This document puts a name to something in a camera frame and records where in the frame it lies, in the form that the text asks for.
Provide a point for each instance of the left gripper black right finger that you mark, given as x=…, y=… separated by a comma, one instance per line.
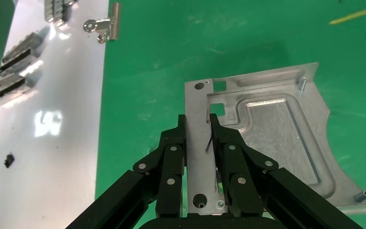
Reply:
x=236, y=164

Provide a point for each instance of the yellow stick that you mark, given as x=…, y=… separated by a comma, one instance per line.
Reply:
x=356, y=14

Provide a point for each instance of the white paper sheet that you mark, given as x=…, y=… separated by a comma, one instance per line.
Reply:
x=60, y=158

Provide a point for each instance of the small ribbed metal clip part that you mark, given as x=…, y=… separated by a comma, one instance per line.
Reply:
x=7, y=85
x=22, y=47
x=55, y=11

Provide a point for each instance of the silver binder clip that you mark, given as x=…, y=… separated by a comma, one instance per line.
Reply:
x=112, y=22

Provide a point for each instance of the tiny black plastic piece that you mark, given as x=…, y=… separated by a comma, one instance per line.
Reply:
x=8, y=160

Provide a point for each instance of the green table cloth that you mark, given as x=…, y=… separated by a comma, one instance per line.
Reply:
x=170, y=47

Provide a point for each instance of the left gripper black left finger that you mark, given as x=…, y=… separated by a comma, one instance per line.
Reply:
x=170, y=164

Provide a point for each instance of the stamped steel bracket part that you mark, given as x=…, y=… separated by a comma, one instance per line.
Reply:
x=274, y=126

